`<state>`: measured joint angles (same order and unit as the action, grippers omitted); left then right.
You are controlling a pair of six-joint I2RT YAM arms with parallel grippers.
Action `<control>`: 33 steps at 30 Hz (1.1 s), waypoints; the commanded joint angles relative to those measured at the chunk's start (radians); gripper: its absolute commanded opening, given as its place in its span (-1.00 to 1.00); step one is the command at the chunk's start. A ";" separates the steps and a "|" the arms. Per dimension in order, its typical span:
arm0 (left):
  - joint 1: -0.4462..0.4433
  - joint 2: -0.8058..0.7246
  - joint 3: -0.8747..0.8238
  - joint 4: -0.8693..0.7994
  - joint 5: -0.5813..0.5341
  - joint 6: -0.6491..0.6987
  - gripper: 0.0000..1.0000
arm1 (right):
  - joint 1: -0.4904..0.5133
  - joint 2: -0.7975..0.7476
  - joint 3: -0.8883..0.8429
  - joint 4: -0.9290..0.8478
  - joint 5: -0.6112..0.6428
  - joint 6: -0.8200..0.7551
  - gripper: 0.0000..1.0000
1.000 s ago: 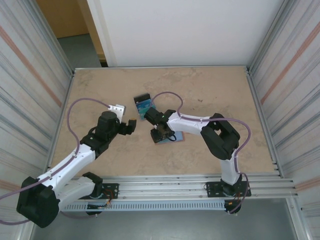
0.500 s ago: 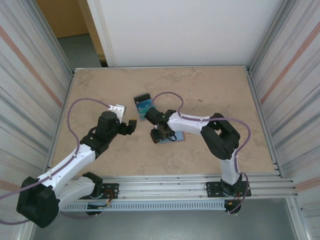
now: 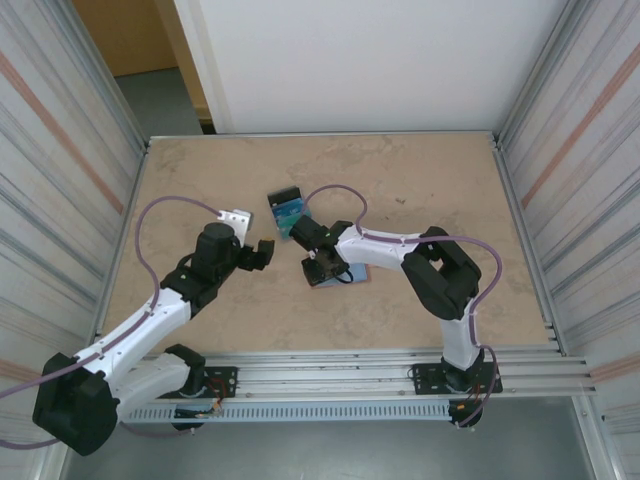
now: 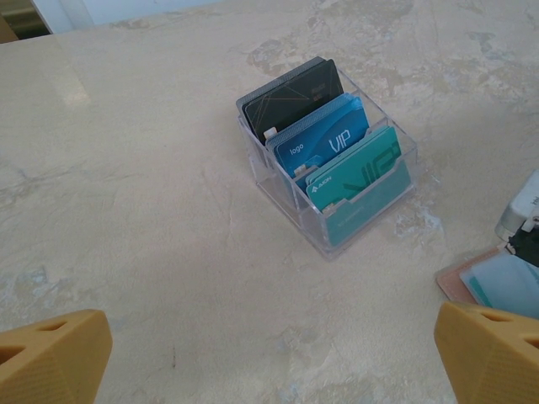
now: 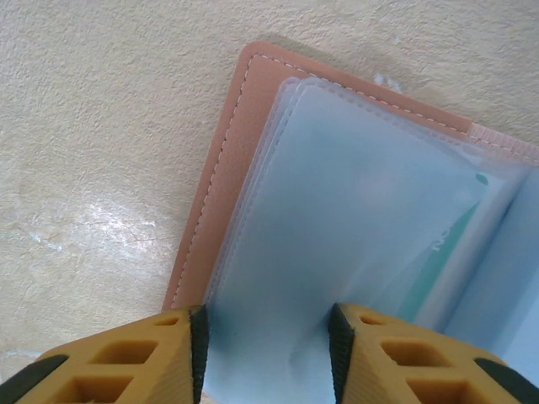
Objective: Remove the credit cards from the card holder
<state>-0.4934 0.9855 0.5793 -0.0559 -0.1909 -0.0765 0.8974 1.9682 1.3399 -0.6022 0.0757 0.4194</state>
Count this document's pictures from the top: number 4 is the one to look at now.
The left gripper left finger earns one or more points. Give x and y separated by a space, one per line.
46 362

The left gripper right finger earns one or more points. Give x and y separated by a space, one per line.
497 362

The pink card holder wallet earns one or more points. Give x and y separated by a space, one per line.
450 278

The teal card stack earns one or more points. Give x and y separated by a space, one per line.
362 189

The blue VIP card stack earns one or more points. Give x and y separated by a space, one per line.
320 143

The black card stack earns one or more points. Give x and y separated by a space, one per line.
295 105

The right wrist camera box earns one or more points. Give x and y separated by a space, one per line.
518 206

